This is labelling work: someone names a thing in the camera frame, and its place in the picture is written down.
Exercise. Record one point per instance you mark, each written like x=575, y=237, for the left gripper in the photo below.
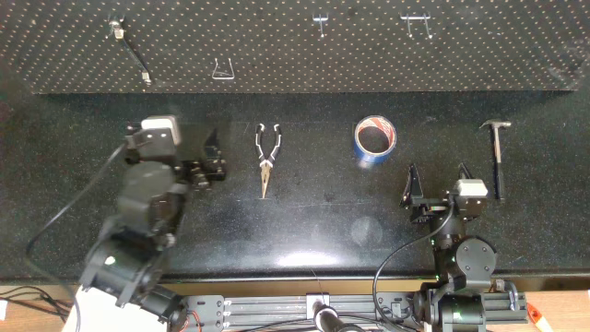
x=198, y=177

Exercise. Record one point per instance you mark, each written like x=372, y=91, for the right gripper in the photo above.
x=426, y=205

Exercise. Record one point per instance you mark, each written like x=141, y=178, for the hammer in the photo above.
x=497, y=147

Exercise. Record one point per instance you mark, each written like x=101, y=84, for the wrench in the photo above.
x=131, y=54

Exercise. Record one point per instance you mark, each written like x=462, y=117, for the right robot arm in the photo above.
x=475, y=258

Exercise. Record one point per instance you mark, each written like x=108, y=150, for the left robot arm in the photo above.
x=138, y=198

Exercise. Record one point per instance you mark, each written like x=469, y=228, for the black pegboard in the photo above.
x=322, y=60

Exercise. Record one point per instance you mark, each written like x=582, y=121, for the pliers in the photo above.
x=266, y=161

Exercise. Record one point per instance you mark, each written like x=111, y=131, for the roll of blue tape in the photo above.
x=369, y=157

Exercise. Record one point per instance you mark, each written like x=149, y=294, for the metal hook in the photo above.
x=114, y=20
x=321, y=25
x=223, y=76
x=416, y=17

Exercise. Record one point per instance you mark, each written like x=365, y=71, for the orange and white object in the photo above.
x=537, y=318

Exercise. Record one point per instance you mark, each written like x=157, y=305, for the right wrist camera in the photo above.
x=470, y=189

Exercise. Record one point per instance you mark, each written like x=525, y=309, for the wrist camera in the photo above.
x=159, y=124
x=470, y=189

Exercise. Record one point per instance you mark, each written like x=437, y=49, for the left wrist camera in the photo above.
x=159, y=124

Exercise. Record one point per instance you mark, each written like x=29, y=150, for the mounting rail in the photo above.
x=276, y=309

